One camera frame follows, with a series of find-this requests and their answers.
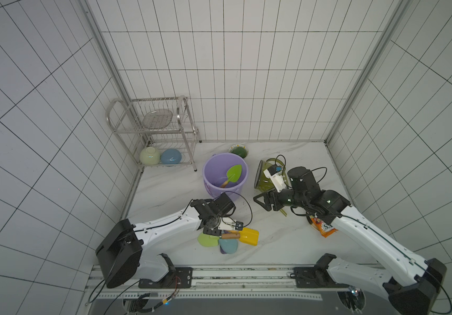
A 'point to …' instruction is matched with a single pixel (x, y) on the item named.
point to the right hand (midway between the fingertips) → (253, 198)
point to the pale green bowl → (150, 155)
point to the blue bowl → (171, 156)
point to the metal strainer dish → (157, 119)
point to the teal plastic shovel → (229, 245)
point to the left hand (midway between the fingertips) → (210, 222)
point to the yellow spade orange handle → (249, 236)
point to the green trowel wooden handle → (211, 241)
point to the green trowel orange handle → (233, 174)
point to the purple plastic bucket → (224, 172)
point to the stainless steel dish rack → (157, 132)
